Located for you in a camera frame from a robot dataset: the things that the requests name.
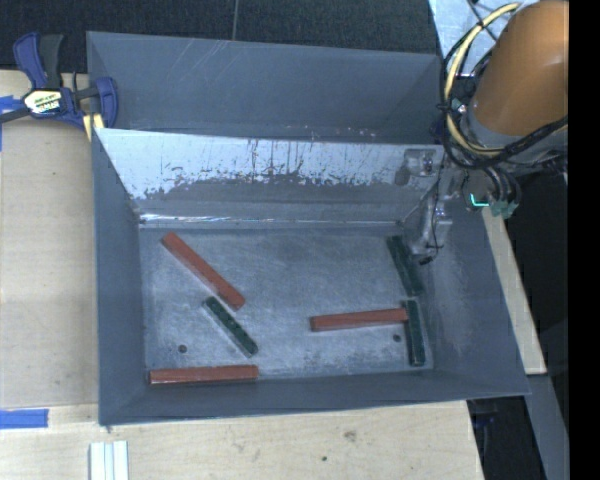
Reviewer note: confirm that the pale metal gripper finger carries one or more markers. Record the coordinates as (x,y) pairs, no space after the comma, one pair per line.
(427,228)
(422,164)

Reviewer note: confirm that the dark green flat block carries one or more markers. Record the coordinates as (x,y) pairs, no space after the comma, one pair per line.
(405,268)
(230,325)
(415,333)

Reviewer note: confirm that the red-brown flat block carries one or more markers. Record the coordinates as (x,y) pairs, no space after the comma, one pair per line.
(202,270)
(357,319)
(202,374)

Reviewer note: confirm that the grey metal bin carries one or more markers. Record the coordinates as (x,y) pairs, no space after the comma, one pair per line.
(290,268)

